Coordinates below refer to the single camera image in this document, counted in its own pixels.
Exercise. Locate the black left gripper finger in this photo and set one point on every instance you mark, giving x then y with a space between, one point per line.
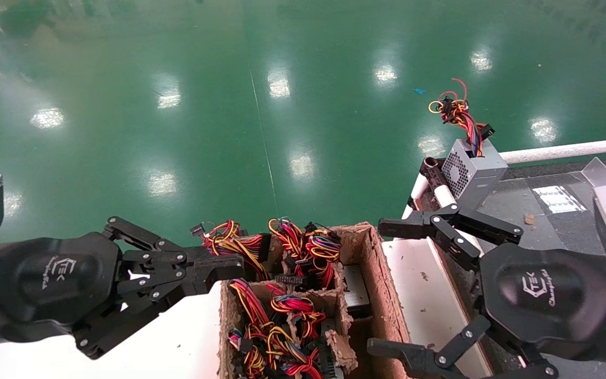
208 263
124 321

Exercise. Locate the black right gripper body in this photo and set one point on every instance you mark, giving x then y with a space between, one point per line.
545 295

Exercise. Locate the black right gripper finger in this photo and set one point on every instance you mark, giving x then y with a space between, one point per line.
408 225
413 358

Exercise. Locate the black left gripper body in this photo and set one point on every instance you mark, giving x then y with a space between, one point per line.
50 279

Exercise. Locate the black pipe connector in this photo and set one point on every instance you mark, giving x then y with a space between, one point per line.
432 168

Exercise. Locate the black conveyor belt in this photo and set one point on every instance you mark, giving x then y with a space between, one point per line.
555 226

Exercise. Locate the brown pulp cardboard box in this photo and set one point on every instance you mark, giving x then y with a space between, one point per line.
382 295

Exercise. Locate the small brown cardboard scrap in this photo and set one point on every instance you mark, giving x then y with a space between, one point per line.
529 219

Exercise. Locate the silver power supply with fan grille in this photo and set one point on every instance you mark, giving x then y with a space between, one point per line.
476 173

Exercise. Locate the white label sticker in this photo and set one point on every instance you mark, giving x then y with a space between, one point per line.
553 200

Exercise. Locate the short white frame pipe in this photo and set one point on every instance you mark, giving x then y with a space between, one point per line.
417 192

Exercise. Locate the long white frame pipe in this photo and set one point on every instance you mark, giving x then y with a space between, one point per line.
445 196

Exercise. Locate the white conveyor rail pipe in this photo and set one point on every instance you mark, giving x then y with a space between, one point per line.
571 150

